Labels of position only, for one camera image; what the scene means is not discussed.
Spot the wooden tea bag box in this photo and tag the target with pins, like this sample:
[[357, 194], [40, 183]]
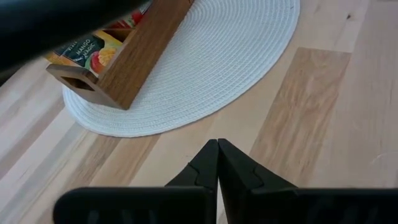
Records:
[[133, 56]]

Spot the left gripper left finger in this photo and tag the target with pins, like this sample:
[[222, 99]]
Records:
[[202, 168]]

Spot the orange mango tea bag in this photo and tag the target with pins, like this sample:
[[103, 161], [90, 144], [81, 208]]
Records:
[[90, 53]]

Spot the white round woven placemat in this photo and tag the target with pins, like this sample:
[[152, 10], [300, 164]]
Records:
[[211, 68]]

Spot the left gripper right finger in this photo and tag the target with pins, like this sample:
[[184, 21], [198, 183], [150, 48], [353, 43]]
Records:
[[242, 174]]

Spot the red strawberry tea bag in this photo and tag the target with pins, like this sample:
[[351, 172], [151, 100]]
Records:
[[130, 20]]

